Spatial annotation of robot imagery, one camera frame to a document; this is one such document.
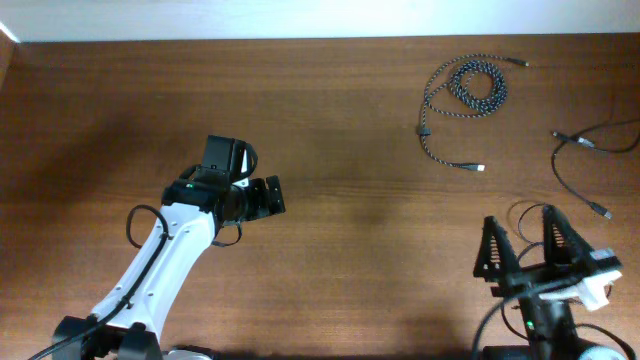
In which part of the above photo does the black white braided cable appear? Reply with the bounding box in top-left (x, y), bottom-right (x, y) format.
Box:
top-left (415, 52), bottom-right (530, 173)

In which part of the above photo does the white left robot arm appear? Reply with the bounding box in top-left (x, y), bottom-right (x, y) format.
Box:
top-left (37, 135), bottom-right (285, 359)

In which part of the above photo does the thin black USB cable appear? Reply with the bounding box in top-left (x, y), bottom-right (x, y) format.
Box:
top-left (549, 84), bottom-right (640, 221)

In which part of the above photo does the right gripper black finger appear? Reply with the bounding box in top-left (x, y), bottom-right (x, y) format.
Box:
top-left (542, 205), bottom-right (594, 266)
top-left (473, 216), bottom-right (521, 280)

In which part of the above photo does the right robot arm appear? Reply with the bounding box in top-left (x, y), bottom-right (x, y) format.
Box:
top-left (471, 204), bottom-right (637, 359)

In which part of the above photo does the black right camera cable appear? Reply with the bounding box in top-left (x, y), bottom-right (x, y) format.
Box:
top-left (469, 200), bottom-right (636, 360)

